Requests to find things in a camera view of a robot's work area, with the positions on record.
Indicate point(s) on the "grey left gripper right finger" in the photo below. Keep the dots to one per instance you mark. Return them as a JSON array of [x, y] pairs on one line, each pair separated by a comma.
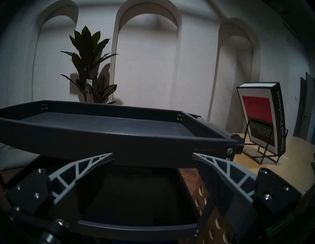
[[242, 214]]

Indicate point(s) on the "dark grey door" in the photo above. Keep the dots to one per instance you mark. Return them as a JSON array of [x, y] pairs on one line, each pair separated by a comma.
[[308, 110]]

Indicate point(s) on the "light wooden table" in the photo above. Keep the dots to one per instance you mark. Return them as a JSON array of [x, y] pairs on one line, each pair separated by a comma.
[[295, 157]]

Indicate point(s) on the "black and red thick book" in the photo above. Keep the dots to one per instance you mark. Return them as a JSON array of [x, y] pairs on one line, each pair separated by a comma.
[[256, 108]]

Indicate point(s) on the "small white plant tag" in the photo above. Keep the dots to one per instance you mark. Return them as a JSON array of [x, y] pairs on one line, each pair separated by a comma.
[[88, 83]]

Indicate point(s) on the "dark green leafy plant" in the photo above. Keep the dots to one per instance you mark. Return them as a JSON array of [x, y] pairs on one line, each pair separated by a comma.
[[86, 56]]

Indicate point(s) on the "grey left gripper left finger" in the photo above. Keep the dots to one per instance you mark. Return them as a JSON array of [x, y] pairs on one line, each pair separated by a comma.
[[65, 209]]

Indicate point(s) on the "black three-shelf utility cart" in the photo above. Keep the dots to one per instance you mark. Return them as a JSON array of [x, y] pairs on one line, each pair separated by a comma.
[[123, 147]]

